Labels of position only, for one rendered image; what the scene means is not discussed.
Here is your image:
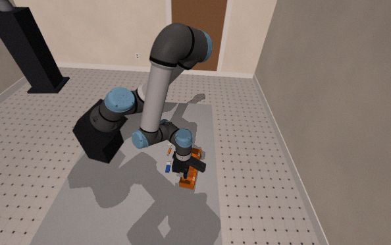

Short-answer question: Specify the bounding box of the blue and white eraser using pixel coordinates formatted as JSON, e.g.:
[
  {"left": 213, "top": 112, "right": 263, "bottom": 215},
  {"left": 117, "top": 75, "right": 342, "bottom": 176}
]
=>
[{"left": 165, "top": 162, "right": 171, "bottom": 173}]

